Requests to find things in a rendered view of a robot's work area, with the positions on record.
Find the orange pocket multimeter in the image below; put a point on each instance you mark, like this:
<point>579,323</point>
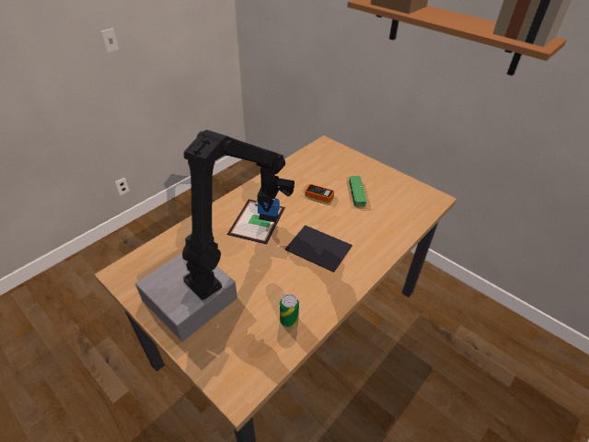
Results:
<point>319,193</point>

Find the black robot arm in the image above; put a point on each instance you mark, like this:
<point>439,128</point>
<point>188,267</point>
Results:
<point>212,146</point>

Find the green drink can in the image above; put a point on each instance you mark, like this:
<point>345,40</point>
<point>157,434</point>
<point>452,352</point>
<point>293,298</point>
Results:
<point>289,310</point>

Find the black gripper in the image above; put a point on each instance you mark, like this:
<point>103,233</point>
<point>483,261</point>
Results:
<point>266,198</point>

